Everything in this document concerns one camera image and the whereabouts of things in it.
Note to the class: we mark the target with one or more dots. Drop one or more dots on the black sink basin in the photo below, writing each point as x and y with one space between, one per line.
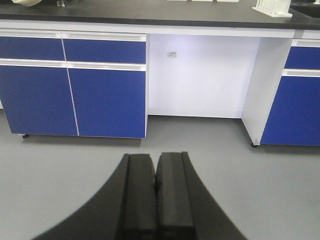
308 8

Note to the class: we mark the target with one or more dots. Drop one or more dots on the cream curved object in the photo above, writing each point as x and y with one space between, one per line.
26 3

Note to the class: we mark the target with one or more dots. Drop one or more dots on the white test tube rack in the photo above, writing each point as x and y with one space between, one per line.
274 8

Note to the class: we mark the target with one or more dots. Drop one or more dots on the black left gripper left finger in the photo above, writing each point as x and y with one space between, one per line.
124 208

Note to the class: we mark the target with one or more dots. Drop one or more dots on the small white wall label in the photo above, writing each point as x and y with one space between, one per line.
172 54

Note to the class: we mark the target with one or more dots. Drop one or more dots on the blue white lab cabinet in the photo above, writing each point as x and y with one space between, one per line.
104 80

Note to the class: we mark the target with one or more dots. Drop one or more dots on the blue cabinet right section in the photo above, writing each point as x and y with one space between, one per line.
282 104

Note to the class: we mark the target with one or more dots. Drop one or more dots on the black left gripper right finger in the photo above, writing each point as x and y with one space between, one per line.
186 210

